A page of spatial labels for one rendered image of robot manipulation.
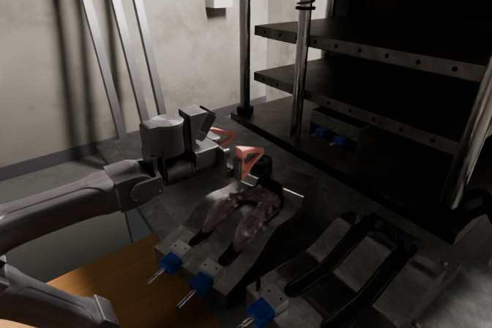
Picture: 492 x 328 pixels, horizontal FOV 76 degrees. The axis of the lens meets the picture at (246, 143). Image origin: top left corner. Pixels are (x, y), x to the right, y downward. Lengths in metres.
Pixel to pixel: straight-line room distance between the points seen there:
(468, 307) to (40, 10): 3.02
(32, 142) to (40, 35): 0.90
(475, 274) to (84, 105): 2.96
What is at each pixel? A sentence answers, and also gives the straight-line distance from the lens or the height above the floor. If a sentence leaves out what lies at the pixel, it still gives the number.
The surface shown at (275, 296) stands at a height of 0.92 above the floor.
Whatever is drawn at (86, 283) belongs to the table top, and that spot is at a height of 0.80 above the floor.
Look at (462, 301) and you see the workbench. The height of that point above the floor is 0.80.
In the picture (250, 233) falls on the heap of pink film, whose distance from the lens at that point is 0.90.
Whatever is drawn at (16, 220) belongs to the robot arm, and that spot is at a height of 1.23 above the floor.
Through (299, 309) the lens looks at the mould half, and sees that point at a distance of 0.77.
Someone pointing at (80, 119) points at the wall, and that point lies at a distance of 3.25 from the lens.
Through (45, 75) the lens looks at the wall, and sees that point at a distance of 3.10.
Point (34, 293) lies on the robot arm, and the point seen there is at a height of 1.09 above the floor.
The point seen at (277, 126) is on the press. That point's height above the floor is 0.78.
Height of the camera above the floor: 1.52
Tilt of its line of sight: 28 degrees down
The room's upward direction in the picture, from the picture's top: straight up
